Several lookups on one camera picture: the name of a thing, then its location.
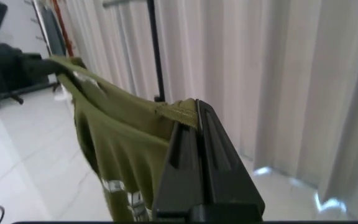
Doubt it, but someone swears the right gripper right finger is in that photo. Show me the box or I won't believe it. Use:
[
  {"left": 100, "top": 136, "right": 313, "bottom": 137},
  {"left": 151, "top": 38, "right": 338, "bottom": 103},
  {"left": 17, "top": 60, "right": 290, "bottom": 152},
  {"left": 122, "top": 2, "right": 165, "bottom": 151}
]
[{"left": 188, "top": 99, "right": 265, "bottom": 222}]

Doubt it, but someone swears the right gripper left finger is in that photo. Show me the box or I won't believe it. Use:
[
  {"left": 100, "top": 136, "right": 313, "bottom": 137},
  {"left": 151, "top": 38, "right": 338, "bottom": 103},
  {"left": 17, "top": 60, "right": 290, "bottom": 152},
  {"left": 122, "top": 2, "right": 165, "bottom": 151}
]
[{"left": 152, "top": 121, "right": 205, "bottom": 222}]

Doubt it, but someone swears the green printed shirt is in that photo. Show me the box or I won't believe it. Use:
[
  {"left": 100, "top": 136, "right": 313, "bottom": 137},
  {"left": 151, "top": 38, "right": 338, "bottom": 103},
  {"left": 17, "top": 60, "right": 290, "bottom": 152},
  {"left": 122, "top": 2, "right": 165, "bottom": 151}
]
[{"left": 47, "top": 55, "right": 199, "bottom": 222}]

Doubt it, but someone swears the black clothes rack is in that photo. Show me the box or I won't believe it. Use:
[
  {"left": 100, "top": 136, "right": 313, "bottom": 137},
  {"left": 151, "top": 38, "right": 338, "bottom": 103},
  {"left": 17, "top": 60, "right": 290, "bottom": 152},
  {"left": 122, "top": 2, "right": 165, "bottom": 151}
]
[{"left": 103, "top": 0, "right": 167, "bottom": 103}]

